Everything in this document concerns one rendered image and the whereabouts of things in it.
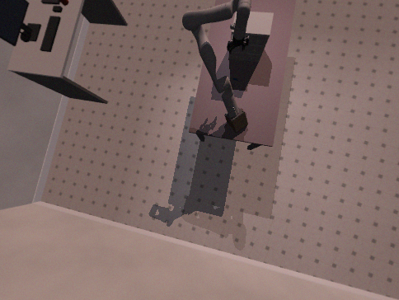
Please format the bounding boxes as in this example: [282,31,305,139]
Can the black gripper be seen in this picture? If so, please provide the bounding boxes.
[227,36,249,54]

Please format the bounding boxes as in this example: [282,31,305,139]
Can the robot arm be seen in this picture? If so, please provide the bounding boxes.
[182,0,251,117]

